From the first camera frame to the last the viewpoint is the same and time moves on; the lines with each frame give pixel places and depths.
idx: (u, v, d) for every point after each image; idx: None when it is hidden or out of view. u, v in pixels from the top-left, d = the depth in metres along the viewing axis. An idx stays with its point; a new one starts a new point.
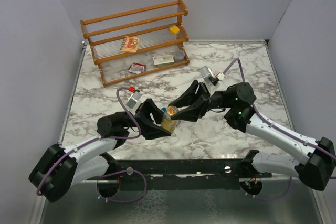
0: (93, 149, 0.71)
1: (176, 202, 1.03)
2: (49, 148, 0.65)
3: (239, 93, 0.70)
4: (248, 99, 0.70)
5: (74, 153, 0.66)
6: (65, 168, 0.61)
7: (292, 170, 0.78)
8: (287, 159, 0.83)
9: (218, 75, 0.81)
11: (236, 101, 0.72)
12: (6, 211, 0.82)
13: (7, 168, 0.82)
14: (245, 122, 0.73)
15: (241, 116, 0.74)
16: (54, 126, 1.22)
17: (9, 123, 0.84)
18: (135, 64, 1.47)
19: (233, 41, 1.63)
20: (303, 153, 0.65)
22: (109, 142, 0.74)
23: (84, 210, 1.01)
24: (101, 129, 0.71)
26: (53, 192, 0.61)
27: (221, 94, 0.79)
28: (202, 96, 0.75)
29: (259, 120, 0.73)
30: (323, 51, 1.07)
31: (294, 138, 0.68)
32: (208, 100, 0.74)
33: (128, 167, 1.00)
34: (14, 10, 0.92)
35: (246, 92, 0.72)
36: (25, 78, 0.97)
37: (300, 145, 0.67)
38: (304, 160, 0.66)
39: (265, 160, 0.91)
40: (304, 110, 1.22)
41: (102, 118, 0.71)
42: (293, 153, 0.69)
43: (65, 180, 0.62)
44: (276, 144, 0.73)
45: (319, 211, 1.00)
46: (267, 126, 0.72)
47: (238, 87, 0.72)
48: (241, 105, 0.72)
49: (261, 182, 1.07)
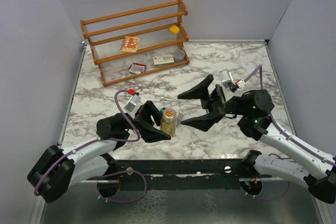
0: (92, 151, 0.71)
1: (176, 202, 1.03)
2: (48, 149, 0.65)
3: (256, 101, 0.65)
4: (266, 109, 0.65)
5: (72, 155, 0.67)
6: (63, 170, 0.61)
7: (301, 180, 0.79)
8: (295, 168, 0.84)
9: (238, 82, 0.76)
11: (253, 109, 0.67)
12: (7, 211, 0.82)
13: (7, 168, 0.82)
14: (262, 132, 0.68)
15: (256, 125, 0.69)
16: (54, 126, 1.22)
17: (9, 123, 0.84)
18: (135, 64, 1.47)
19: (233, 41, 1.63)
20: (321, 170, 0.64)
22: (108, 143, 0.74)
23: (84, 210, 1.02)
24: (100, 132, 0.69)
26: (50, 193, 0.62)
27: (235, 99, 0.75)
28: (220, 108, 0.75)
29: (276, 130, 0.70)
30: (323, 51, 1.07)
31: (312, 153, 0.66)
32: (223, 114, 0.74)
33: (128, 167, 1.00)
34: (14, 10, 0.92)
35: (264, 99, 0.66)
36: (25, 78, 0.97)
37: (317, 161, 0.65)
38: (319, 176, 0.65)
39: (270, 165, 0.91)
40: (304, 110, 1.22)
41: (101, 120, 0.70)
42: (308, 169, 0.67)
43: (62, 181, 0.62)
44: (291, 157, 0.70)
45: (319, 212, 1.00)
46: (285, 138, 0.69)
47: (256, 94, 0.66)
48: (258, 114, 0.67)
49: (261, 182, 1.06)
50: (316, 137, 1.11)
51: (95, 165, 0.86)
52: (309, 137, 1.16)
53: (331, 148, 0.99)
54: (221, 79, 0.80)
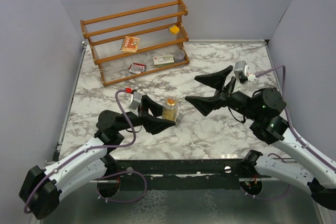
0: (77, 165, 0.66)
1: (176, 202, 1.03)
2: (30, 169, 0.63)
3: (266, 100, 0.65)
4: (277, 107, 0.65)
5: (54, 174, 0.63)
6: (46, 193, 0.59)
7: (304, 185, 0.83)
8: (298, 172, 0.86)
9: (249, 75, 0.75)
11: (263, 109, 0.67)
12: (6, 211, 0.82)
13: (7, 168, 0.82)
14: (279, 138, 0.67)
15: (272, 128, 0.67)
16: (54, 126, 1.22)
17: (9, 123, 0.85)
18: (135, 64, 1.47)
19: (233, 41, 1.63)
20: (334, 181, 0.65)
22: (96, 152, 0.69)
23: (84, 210, 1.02)
24: (101, 123, 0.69)
26: (41, 210, 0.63)
27: (244, 98, 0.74)
28: (222, 93, 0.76)
29: (292, 137, 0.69)
30: (323, 51, 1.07)
31: (326, 164, 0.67)
32: (224, 99, 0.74)
33: (128, 167, 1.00)
34: (14, 10, 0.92)
35: (274, 99, 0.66)
36: (25, 78, 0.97)
37: (331, 172, 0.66)
38: (330, 186, 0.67)
39: (272, 168, 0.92)
40: (304, 110, 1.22)
41: (105, 112, 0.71)
42: (319, 177, 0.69)
43: (49, 200, 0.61)
44: (303, 164, 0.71)
45: (319, 211, 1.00)
46: (301, 147, 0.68)
47: (265, 93, 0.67)
48: (269, 113, 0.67)
49: (261, 182, 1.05)
50: (316, 137, 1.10)
51: (91, 171, 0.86)
52: (309, 137, 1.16)
53: (331, 148, 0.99)
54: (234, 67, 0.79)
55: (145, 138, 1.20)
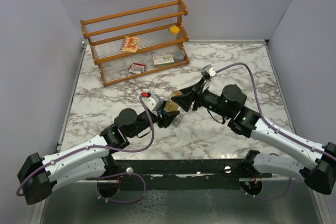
0: (74, 161, 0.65)
1: (177, 202, 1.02)
2: (31, 155, 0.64)
3: (226, 94, 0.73)
4: (237, 98, 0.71)
5: (51, 167, 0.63)
6: (38, 183, 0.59)
7: (298, 174, 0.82)
8: (291, 161, 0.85)
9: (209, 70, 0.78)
11: (228, 104, 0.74)
12: (6, 210, 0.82)
13: (7, 167, 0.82)
14: (250, 128, 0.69)
15: (245, 121, 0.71)
16: (55, 126, 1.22)
17: (9, 123, 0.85)
18: (135, 64, 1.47)
19: (233, 41, 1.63)
20: (311, 159, 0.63)
22: (98, 152, 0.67)
23: (84, 210, 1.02)
24: (121, 118, 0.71)
26: (31, 199, 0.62)
27: (216, 97, 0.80)
28: (193, 87, 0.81)
29: (264, 125, 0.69)
30: (323, 51, 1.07)
31: (301, 144, 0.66)
32: (196, 92, 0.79)
33: (129, 167, 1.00)
34: (14, 10, 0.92)
35: (234, 92, 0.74)
36: (25, 78, 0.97)
37: (307, 150, 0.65)
38: (312, 166, 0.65)
39: (268, 162, 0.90)
40: (304, 110, 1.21)
41: (128, 110, 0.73)
42: (300, 159, 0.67)
43: (39, 191, 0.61)
44: (281, 150, 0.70)
45: (319, 211, 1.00)
46: (273, 132, 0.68)
47: (225, 89, 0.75)
48: (234, 106, 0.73)
49: (261, 182, 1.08)
50: (315, 137, 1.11)
51: (90, 169, 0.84)
52: (308, 137, 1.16)
53: None
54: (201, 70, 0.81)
55: (145, 138, 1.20)
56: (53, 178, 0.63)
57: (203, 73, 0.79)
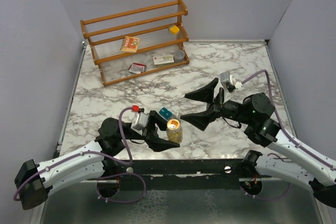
0: (69, 167, 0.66)
1: (177, 202, 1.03)
2: (26, 162, 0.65)
3: (255, 105, 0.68)
4: (266, 111, 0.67)
5: (45, 173, 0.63)
6: (33, 190, 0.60)
7: (306, 184, 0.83)
8: (298, 171, 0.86)
9: (235, 83, 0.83)
11: (254, 114, 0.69)
12: (5, 211, 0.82)
13: (6, 168, 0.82)
14: (271, 139, 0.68)
15: (264, 131, 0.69)
16: (55, 126, 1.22)
17: (9, 124, 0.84)
18: (135, 64, 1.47)
19: (233, 41, 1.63)
20: (331, 178, 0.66)
22: (92, 158, 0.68)
23: (84, 210, 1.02)
24: (103, 130, 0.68)
26: (27, 203, 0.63)
27: (236, 105, 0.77)
28: (214, 106, 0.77)
29: (285, 138, 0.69)
30: (322, 50, 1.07)
31: (322, 161, 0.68)
32: (218, 112, 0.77)
33: (128, 168, 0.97)
34: (14, 10, 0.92)
35: (264, 103, 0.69)
36: (25, 79, 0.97)
37: (327, 169, 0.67)
38: (328, 183, 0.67)
39: (272, 167, 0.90)
40: (304, 110, 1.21)
41: (109, 120, 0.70)
42: (317, 176, 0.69)
43: (35, 196, 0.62)
44: (299, 164, 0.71)
45: (319, 212, 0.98)
46: (294, 147, 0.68)
47: (254, 98, 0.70)
48: (259, 117, 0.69)
49: (261, 182, 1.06)
50: (315, 137, 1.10)
51: (88, 171, 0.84)
52: (309, 137, 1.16)
53: (330, 149, 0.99)
54: (221, 78, 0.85)
55: None
56: (48, 184, 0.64)
57: (229, 85, 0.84)
